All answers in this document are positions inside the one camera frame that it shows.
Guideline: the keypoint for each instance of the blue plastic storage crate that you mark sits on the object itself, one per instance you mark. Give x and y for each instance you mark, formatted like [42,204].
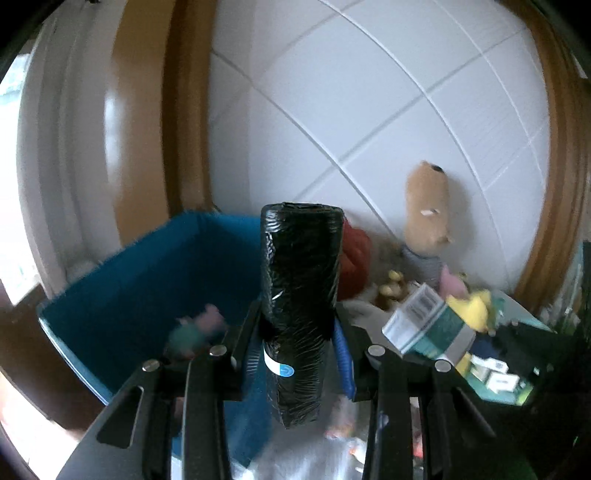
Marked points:
[129,295]

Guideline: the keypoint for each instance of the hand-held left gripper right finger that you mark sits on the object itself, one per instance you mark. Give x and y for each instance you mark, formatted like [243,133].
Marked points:
[344,360]

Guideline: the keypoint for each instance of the green white carton box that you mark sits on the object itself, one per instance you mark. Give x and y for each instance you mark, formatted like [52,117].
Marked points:
[425,323]

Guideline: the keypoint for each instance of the white curtain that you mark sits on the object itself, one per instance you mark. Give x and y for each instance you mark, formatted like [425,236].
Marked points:
[60,138]

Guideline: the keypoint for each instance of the green printed box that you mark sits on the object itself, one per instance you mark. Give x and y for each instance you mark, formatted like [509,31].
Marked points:
[498,383]

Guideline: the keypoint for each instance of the small brown bear plushes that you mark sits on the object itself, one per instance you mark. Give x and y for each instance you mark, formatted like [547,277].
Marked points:
[392,288]

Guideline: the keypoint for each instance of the wooden wall trim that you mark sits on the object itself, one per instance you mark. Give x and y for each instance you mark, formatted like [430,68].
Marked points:
[563,161]
[157,115]

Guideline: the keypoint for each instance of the dark wooden cabinet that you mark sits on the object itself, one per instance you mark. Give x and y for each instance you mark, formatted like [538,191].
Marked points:
[37,360]

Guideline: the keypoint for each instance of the pig plush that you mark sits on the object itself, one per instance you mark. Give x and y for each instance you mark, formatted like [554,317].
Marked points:
[207,318]

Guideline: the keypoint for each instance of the brown plush in striped shirt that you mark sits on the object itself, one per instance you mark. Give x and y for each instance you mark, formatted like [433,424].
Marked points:
[425,203]

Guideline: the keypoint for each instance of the black garbage bag roll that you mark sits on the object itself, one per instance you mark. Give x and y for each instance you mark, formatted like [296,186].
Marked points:
[295,286]

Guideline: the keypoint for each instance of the red toy carry case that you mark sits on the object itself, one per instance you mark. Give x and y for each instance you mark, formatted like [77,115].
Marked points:
[355,258]

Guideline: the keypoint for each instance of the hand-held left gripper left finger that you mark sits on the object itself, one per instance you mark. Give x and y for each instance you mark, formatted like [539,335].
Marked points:
[240,350]

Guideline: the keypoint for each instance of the small pink plush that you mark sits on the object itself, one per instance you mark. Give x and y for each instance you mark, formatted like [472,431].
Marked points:
[452,284]

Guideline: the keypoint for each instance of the yellow plush toy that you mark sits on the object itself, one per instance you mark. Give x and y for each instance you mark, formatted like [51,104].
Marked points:
[471,309]

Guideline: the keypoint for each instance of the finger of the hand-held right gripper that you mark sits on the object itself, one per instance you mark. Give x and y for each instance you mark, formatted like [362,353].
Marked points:
[521,344]

